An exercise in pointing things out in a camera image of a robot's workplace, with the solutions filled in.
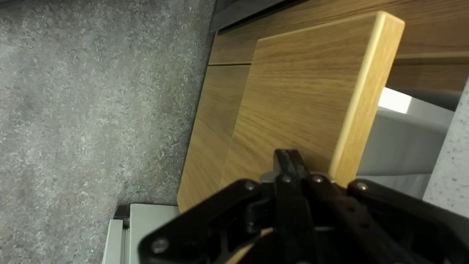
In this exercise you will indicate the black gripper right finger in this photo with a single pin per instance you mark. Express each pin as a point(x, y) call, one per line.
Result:
point(381, 224)

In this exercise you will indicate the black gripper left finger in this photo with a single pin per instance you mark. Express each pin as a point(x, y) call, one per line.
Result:
point(219, 224)

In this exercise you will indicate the wooden front white drawer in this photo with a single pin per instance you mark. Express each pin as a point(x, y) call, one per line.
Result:
point(301, 88)

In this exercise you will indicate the wooden base cabinet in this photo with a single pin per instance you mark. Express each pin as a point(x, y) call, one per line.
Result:
point(213, 111)

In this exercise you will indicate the grey metal frame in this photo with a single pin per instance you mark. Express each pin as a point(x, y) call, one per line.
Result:
point(140, 229)

